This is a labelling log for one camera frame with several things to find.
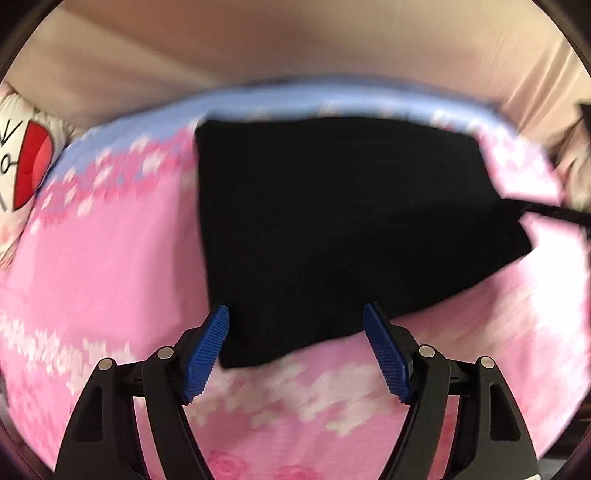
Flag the pink floral blanket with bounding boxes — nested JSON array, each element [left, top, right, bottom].
[[0, 78, 591, 480]]

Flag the cartoon face pillow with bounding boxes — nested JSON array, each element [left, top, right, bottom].
[[0, 80, 77, 259]]

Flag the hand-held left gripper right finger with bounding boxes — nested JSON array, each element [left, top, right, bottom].
[[362, 301, 541, 480]]

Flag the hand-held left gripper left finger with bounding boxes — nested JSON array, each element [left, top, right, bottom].
[[54, 304, 230, 480]]

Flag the plain beige cloth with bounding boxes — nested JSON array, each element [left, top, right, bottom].
[[9, 0, 587, 134]]

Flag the black pants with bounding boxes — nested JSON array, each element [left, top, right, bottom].
[[194, 115, 591, 370]]

